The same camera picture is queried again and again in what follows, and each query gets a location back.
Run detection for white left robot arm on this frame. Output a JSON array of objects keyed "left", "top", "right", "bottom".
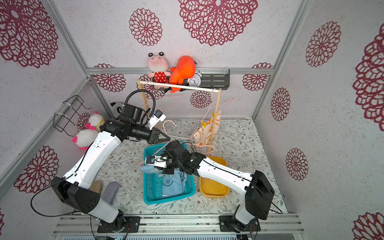
[{"left": 51, "top": 105, "right": 170, "bottom": 224}]

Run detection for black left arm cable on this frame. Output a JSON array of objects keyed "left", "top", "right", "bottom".
[{"left": 29, "top": 182, "right": 79, "bottom": 218}]

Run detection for white orange patterned towel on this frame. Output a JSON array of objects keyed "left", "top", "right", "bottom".
[{"left": 192, "top": 111, "right": 222, "bottom": 146}]

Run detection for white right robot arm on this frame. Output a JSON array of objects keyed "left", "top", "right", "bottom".
[{"left": 163, "top": 141, "right": 275, "bottom": 225}]

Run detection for grey slipper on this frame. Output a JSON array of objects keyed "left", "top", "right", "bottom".
[{"left": 101, "top": 182, "right": 120, "bottom": 205}]

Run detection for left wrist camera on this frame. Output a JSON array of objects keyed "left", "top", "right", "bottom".
[{"left": 148, "top": 110, "right": 166, "bottom": 130}]

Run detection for yellow plastic tray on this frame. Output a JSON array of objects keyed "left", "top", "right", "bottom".
[{"left": 199, "top": 155, "right": 230, "bottom": 199}]

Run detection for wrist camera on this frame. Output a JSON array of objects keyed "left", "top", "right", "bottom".
[
  {"left": 148, "top": 110, "right": 166, "bottom": 130},
  {"left": 145, "top": 156, "right": 167, "bottom": 169}
]

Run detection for white alarm clock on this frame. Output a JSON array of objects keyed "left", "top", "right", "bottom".
[{"left": 188, "top": 72, "right": 202, "bottom": 88}]

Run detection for orange plush toy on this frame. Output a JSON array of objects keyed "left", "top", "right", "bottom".
[{"left": 169, "top": 56, "right": 196, "bottom": 85}]

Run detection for grey husky plush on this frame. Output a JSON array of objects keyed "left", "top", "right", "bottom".
[{"left": 110, "top": 102, "right": 124, "bottom": 117}]

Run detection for white plush striped outfit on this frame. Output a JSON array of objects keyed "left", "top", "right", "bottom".
[{"left": 72, "top": 129, "right": 99, "bottom": 150}]

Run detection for black wire wall basket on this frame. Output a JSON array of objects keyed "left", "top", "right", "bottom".
[{"left": 52, "top": 95, "right": 91, "bottom": 137}]

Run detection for black wall shelf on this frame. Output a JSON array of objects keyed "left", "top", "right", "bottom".
[{"left": 200, "top": 70, "right": 230, "bottom": 90}]

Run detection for pink frog plush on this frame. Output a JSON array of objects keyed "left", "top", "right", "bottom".
[{"left": 148, "top": 52, "right": 171, "bottom": 84}]

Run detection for wooden clothes rack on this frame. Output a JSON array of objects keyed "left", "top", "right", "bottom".
[{"left": 137, "top": 79, "right": 222, "bottom": 156}]

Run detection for light blue towel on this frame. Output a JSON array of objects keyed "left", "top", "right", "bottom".
[{"left": 162, "top": 171, "right": 188, "bottom": 197}]

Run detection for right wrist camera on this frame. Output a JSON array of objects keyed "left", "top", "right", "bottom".
[{"left": 145, "top": 156, "right": 167, "bottom": 169}]

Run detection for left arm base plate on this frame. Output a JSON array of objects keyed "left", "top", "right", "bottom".
[{"left": 97, "top": 216, "right": 141, "bottom": 234}]

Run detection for teal plastic basket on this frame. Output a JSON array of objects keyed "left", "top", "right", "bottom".
[{"left": 140, "top": 163, "right": 196, "bottom": 205}]

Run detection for blue spotted towel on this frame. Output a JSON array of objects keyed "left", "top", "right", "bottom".
[{"left": 140, "top": 165, "right": 163, "bottom": 176}]

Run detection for yellow clothespin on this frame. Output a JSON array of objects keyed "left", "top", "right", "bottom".
[{"left": 202, "top": 112, "right": 215, "bottom": 128}]

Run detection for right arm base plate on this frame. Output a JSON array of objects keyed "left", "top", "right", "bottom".
[{"left": 219, "top": 215, "right": 261, "bottom": 234}]

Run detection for beige slipper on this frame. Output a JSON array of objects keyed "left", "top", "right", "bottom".
[{"left": 89, "top": 181, "right": 103, "bottom": 195}]

